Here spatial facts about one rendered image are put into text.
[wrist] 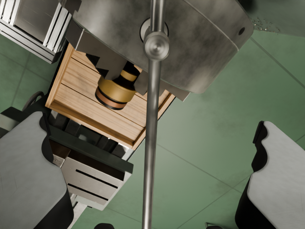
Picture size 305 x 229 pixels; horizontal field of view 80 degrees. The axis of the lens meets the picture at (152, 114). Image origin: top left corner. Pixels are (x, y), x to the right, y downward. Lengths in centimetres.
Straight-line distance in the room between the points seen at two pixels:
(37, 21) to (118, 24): 124
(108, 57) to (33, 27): 117
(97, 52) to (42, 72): 148
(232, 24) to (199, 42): 5
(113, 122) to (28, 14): 99
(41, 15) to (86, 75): 84
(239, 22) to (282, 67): 154
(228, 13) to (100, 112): 54
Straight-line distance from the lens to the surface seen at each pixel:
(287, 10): 32
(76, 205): 114
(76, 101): 70
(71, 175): 81
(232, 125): 187
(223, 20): 26
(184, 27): 24
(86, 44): 31
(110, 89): 39
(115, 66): 36
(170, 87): 37
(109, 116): 69
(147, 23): 24
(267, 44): 170
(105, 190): 83
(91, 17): 26
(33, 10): 147
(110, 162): 79
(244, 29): 30
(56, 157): 69
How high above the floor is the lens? 147
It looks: 61 degrees down
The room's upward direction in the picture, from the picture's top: 178 degrees counter-clockwise
